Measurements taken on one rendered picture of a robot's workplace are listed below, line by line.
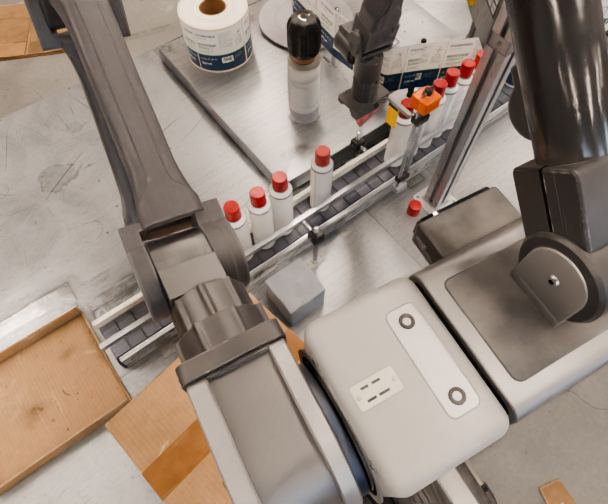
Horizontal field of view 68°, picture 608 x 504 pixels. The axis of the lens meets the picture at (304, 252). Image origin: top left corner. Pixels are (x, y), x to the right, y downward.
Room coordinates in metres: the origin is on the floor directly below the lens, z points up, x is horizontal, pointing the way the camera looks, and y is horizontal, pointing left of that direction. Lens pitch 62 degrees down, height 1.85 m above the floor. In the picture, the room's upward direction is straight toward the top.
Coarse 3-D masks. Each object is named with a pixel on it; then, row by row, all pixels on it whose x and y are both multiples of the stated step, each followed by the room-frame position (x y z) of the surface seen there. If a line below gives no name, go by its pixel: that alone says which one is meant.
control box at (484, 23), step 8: (472, 0) 0.81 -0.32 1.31; (480, 0) 0.78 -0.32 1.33; (472, 8) 0.80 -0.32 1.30; (480, 8) 0.77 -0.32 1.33; (488, 8) 0.74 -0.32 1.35; (472, 16) 0.79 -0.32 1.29; (480, 16) 0.76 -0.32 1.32; (488, 16) 0.73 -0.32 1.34; (496, 16) 0.70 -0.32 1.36; (480, 24) 0.74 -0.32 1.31; (488, 24) 0.71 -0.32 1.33; (480, 32) 0.73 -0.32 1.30; (488, 32) 0.70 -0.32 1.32; (480, 40) 0.72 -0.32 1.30; (488, 40) 0.70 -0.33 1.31
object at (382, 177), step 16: (432, 144) 0.84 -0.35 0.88; (368, 160) 0.79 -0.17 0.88; (416, 160) 0.78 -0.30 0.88; (352, 176) 0.73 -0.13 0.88; (384, 176) 0.73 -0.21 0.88; (336, 192) 0.68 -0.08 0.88; (352, 192) 0.68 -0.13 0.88; (368, 192) 0.68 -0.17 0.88; (304, 208) 0.63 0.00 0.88; (336, 208) 0.63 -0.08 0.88; (320, 224) 0.59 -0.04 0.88; (288, 240) 0.54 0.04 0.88; (256, 256) 0.50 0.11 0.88; (272, 256) 0.50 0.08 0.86; (144, 304) 0.38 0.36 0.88; (112, 320) 0.34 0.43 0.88; (128, 320) 0.34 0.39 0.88; (128, 336) 0.30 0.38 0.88; (144, 336) 0.30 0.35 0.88; (112, 352) 0.27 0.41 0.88
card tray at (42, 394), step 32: (64, 320) 0.35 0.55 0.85; (0, 352) 0.27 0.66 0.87; (32, 352) 0.28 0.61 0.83; (64, 352) 0.28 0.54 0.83; (96, 352) 0.28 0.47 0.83; (0, 384) 0.21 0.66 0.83; (32, 384) 0.21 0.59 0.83; (64, 384) 0.21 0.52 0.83; (96, 384) 0.21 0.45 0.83; (0, 416) 0.14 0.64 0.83; (32, 416) 0.14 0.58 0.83; (64, 416) 0.14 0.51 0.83; (96, 416) 0.14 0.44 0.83; (0, 448) 0.08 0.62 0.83; (32, 448) 0.08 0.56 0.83; (64, 448) 0.08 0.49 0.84; (0, 480) 0.02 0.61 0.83
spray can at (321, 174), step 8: (320, 152) 0.64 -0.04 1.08; (328, 152) 0.64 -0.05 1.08; (312, 160) 0.65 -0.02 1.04; (320, 160) 0.63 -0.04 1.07; (328, 160) 0.64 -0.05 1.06; (312, 168) 0.63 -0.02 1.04; (320, 168) 0.63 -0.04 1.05; (328, 168) 0.63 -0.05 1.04; (312, 176) 0.63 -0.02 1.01; (320, 176) 0.62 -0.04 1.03; (328, 176) 0.62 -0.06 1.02; (312, 184) 0.63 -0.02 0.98; (320, 184) 0.62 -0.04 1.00; (328, 184) 0.63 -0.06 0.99; (312, 192) 0.63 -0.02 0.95; (320, 192) 0.62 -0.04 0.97; (328, 192) 0.63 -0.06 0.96; (312, 200) 0.63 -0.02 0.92; (320, 200) 0.62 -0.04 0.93; (328, 208) 0.63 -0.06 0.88
